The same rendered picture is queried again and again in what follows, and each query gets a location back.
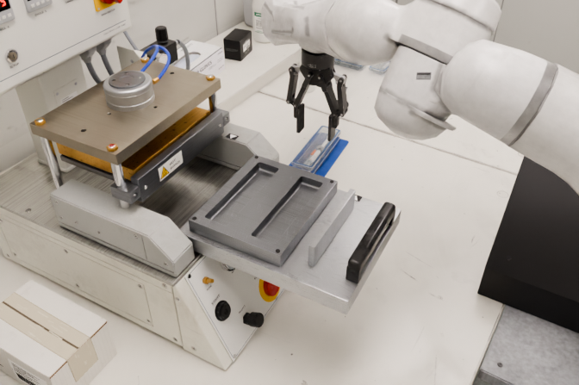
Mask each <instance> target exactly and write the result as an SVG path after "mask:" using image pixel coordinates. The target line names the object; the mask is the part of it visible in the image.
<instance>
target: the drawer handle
mask: <svg viewBox="0 0 579 385"><path fill-rule="evenodd" d="M394 220H395V204H393V203H391V202H385V203H384V204H383V205H382V207H381V208H380V210H379V212H378V213H377V215H376V217H375V219H374V220H373V221H372V222H371V224H370V226H369V228H368V229H367V231H366V233H365V234H364V236H363V238H362V239H361V240H360V242H359V243H358V246H357V247H356V249H355V250H354V252H353V254H352V255H351V256H350V258H349V260H348V265H347V266H346V280H349V281H351V282H354V283H359V281H360V279H361V273H362V269H363V268H364V265H365V264H366V262H367V260H368V259H369V257H370V255H371V253H372V252H373V250H374V249H375V247H376V245H377V243H378V241H379V240H380V238H381V237H382V235H383V233H384V231H385V230H386V228H387V226H388V225H390V226H392V225H393V223H394Z"/></svg>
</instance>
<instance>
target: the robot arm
mask: <svg viewBox="0 0 579 385"><path fill-rule="evenodd" d="M500 17H501V8H500V5H499V4H498V2H497V1H496V0H413V2H411V3H409V4H407V5H399V4H397V3H395V2H393V1H392V0H265V2H264V4H263V5H262V10H261V26H262V29H263V33H264V36H265V37H266V38H267V39H268V40H269V41H270V42H271V43H272V44H273V45H274V46H280V45H285V44H299V47H301V48H302V64H301V65H297V64H293V65H292V66H291V67H290V68H289V87H288V93H287V98H286V103H288V104H291V105H293V107H294V118H296V132H297V133H300V132H301V131H302V130H303V129H304V105H305V103H302V100H303V98H304V96H305V94H306V92H307V90H308V87H309V86H310V85H316V86H318V87H321V90H322V92H324V94H325V97H326V99H327V103H328V106H329V108H330V111H331V114H330V115H329V116H328V136H327V141H331V140H332V139H333V137H334V136H335V128H337V126H338V125H339V117H340V116H341V117H344V116H345V114H346V113H347V111H348V108H347V99H346V79H347V76H346V74H343V75H339V74H338V73H336V71H335V70H334V58H337V59H340V60H343V61H346V62H350V63H352V64H354V65H369V66H371V65H377V64H380V63H383V62H387V61H390V60H391V59H392V57H393V56H394V57H393V59H392V60H391V62H390V64H389V68H388V70H387V71H386V74H385V76H384V78H383V81H382V83H381V86H380V88H379V91H378V94H377V99H376V103H375V106H374V109H375V111H376V113H377V117H378V118H379V119H380V120H381V121H382V122H383V124H384V125H385V126H386V127H387V128H388V129H389V130H390V131H392V132H393V133H394V134H397V135H399V136H401V137H404V138H406V139H410V140H428V139H431V138H436V137H437V136H439V135H440V134H442V133H443V132H444V131H445V130H446V129H448V130H451V131H453V130H455V129H456V128H455V127H454V126H453V125H451V124H450V123H448V122H447V121H446V120H447V119H448V118H449V116H450V115H457V116H458V117H460V118H462V119H463V120H465V121H467V122H468V123H470V124H471V125H473V126H475V127H477V128H479V129H481V130H482V131H484V132H485V133H486V134H489V135H491V136H492V137H494V138H496V139H497V140H499V141H500V142H502V143H504V144H506V145H507V146H509V147H510V148H512V149H514V150H515V151H516V152H519V153H521V154H522V155H524V156H526V157H528V158H529V159H531V160H532V161H534V162H536V163H538V164H539V165H542V166H544V167H545V168H546V169H548V170H550V171H552V172H554V173H555V174H556V175H558V176H559V177H561V178H562V179H563V180H564V181H565V182H566V183H567V184H568V185H569V186H570V187H571V188H572V189H573V190H574V191H575V192H576V193H577V194H578V195H579V74H577V73H575V72H573V71H571V70H569V69H567V68H565V67H563V66H561V65H559V64H557V63H556V64H553V63H551V62H550V61H547V60H545V59H541V58H540V57H537V56H535V55H533V54H530V53H527V52H525V51H522V50H520V49H516V48H513V47H508V46H504V45H502V44H498V43H495V42H493V41H490V38H491V35H494V33H495V30H496V28H497V25H498V22H499V20H500ZM300 72H301V73H302V75H303V76H304V78H305V79H304V81H303V83H302V87H301V89H300V91H299V93H298V95H297V97H296V98H295V96H296V86H297V81H298V75H299V73H300ZM333 78H334V79H335V83H336V84H337V96H338V101H337V99H336V96H335V94H334V92H333V84H332V81H331V80H332V79H333Z"/></svg>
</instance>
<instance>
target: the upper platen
mask: <svg viewBox="0 0 579 385"><path fill-rule="evenodd" d="M209 115H210V111H209V110H206V109H201V108H198V107H195V108H194V109H192V110H191V111H190V112H189V113H188V114H186V115H185V116H183V117H182V118H181V119H179V120H178V121H177V122H175V123H174V124H173V125H171V126H170V127H168V128H167V129H166V130H165V131H164V132H163V133H161V134H160V135H158V136H157V137H156V138H154V139H153V140H151V141H150V142H149V143H147V144H146V145H145V146H143V147H142V148H141V149H140V150H139V151H137V152H136V153H134V154H133V155H132V156H130V157H129V158H127V159H126V160H125V161H123V162H122V163H121V164H122V169H123V172H124V177H125V180H126V182H129V183H132V182H131V176H132V175H134V174H135V173H136V172H138V171H139V170H140V169H142V168H143V167H144V166H145V165H147V164H148V163H149V162H151V161H152V160H153V159H154V158H156V157H157V156H158V155H160V153H162V152H163V151H164V150H165V149H167V148H168V147H169V146H171V145H172V144H173V143H174V142H176V141H177V140H178V139H180V138H181V137H182V136H184V135H185V134H186V133H188V132H189V131H190V130H191V129H192V128H193V127H194V126H196V125H197V124H198V123H199V122H201V121H202V120H204V119H205V118H206V117H207V116H209ZM56 144H57V147H58V150H59V153H60V154H62V155H60V158H61V160H62V161H64V162H66V163H68V164H71V165H75V166H77V167H79V168H82V169H84V170H87V171H90V172H93V173H95V174H97V175H99V176H102V177H106V178H108V179H110V180H113V181H115V179H114V176H113V172H112V169H111V165H110V162H107V161H104V160H102V159H99V158H96V157H93V156H91V155H89V154H86V153H83V152H80V151H77V150H74V149H72V148H70V147H67V146H63V145H61V144H59V143H56Z"/></svg>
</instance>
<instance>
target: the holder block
mask: <svg viewBox="0 0 579 385"><path fill-rule="evenodd" d="M337 186H338V181H335V180H332V179H330V178H327V177H323V176H319V175H316V174H314V173H311V172H308V171H304V170H301V169H298V168H296V167H293V166H289V165H285V164H282V163H279V162H277V161H274V160H271V159H268V158H263V157H260V156H258V155H254V156H253V157H252V158H250V159H249V160H248V161H247V162H246V163H245V164H244V165H243V166H242V167H241V168H240V169H239V170H238V171H237V172H236V173H235V174H234V175H233V176H232V177H231V178H230V179H229V180H228V181H227V182H226V183H225V184H224V185H223V186H222V187H221V188H220V189H219V190H218V191H217V192H216V193H214V194H213V195H212V196H211V197H210V198H209V199H208V200H207V201H206V202H205V203H204V204H203V205H202V206H201V207H200V208H199V209H198V210H197V211H196V212H195V213H194V214H193V215H192V216H191V217H190V218H189V219H188V221H189V227H190V231H191V232H193V233H196V234H199V235H201V236H203V237H205V238H208V239H212V240H213V241H216V242H218V243H220V244H223V245H226V246H228V247H231V248H233V249H235V250H237V251H241V252H244V253H245V254H248V255H250V256H252V257H255V258H258V259H260V260H263V261H265V262H267V263H269V264H273V265H276V266H277V267H279V268H281V266H282V265H283V263H284V262H285V261H286V259H287V258H288V257H289V255H290V254H291V253H292V252H293V251H294V249H295V248H296V246H297V245H298V244H299V242H300V241H301V240H302V238H303V237H304V235H305V234H306V233H307V231H308V230H309V228H310V227H311V226H312V225H313V224H314V222H315V221H316V220H317V218H318V217H319V216H320V214H321V213H322V211H323V210H324V209H325V207H326V206H327V204H328V203H329V202H330V201H331V200H332V199H333V197H334V196H335V194H336V193H337Z"/></svg>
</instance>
